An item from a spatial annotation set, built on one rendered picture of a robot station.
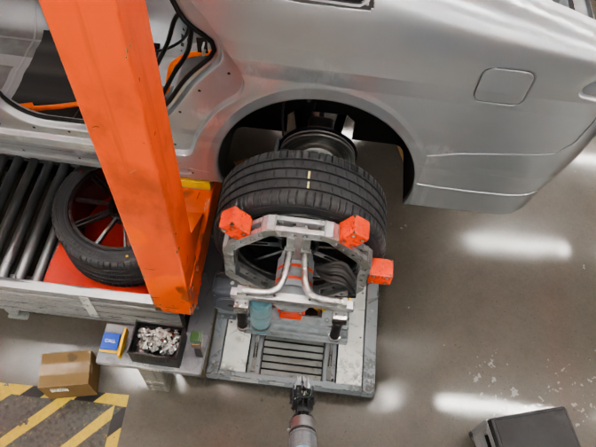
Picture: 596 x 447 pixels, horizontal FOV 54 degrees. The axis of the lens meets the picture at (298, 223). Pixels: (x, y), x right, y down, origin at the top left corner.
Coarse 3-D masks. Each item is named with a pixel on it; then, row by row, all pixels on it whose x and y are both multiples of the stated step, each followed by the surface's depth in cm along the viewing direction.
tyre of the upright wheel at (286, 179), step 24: (240, 168) 216; (264, 168) 207; (288, 168) 205; (312, 168) 204; (336, 168) 206; (360, 168) 213; (240, 192) 207; (264, 192) 201; (288, 192) 199; (312, 192) 198; (336, 192) 201; (360, 192) 207; (216, 216) 218; (336, 216) 201; (360, 216) 203; (384, 216) 220; (216, 240) 224; (384, 240) 216
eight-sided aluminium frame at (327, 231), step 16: (256, 224) 203; (272, 224) 198; (288, 224) 201; (304, 224) 200; (320, 224) 199; (336, 224) 200; (224, 240) 211; (240, 240) 205; (256, 240) 204; (320, 240) 200; (336, 240) 198; (224, 256) 217; (352, 256) 207; (368, 256) 209; (240, 272) 230; (256, 272) 237; (368, 272) 215; (320, 288) 240; (336, 288) 239
